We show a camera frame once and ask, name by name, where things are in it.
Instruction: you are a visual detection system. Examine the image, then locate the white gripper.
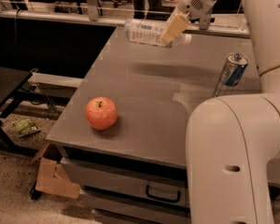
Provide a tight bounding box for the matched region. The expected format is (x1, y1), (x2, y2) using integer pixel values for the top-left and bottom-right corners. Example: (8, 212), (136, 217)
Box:
(161, 0), (217, 45)

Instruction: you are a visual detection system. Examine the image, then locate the blue label plastic bottle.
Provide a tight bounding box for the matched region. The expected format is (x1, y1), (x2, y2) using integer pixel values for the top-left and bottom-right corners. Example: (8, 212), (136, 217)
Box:
(124, 19), (192, 48)

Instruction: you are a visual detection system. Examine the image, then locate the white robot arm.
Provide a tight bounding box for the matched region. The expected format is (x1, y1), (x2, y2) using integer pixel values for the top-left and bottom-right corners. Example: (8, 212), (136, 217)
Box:
(167, 0), (280, 224)

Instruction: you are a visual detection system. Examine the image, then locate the silver blue drink can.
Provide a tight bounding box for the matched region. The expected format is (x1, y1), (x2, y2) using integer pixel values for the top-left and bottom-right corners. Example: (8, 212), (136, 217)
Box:
(213, 52), (248, 97)

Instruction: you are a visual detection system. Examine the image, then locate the red apple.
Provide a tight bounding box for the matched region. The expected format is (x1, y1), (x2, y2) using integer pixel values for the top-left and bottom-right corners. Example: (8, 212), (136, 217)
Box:
(85, 97), (118, 131)

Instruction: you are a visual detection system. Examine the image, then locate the grey drawer cabinet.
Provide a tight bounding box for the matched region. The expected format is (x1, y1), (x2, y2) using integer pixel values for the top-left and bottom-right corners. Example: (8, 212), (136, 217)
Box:
(48, 29), (261, 224)

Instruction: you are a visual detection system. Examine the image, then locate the black side table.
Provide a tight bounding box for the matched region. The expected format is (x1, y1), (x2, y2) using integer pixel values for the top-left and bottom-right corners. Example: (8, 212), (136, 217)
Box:
(0, 67), (32, 150)

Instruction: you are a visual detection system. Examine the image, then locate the green snack bag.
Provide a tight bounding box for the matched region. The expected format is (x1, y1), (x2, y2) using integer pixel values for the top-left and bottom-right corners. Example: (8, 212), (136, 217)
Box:
(12, 118), (40, 137)

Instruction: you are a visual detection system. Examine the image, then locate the brown cardboard box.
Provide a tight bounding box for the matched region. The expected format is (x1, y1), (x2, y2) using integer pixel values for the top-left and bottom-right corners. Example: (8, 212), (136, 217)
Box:
(32, 143), (80, 199)

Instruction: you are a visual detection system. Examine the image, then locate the metal railing post right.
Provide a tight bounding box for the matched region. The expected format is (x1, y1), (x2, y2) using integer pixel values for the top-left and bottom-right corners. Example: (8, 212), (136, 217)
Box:
(199, 9), (213, 30)

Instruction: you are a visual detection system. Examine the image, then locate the metal railing post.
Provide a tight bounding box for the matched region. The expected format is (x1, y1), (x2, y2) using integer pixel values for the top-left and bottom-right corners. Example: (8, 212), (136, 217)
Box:
(86, 0), (100, 21)
(199, 9), (213, 30)

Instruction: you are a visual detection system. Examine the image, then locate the metal railing post left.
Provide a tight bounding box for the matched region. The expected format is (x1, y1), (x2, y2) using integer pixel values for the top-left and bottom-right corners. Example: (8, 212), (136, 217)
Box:
(86, 0), (100, 21)

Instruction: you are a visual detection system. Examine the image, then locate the black cable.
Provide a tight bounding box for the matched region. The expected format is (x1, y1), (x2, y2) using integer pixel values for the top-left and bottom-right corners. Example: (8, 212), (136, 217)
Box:
(11, 8), (22, 69)

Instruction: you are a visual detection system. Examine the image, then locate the black drawer handle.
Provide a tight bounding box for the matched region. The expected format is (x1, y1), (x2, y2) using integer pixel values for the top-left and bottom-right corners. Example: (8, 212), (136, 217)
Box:
(145, 185), (181, 203)

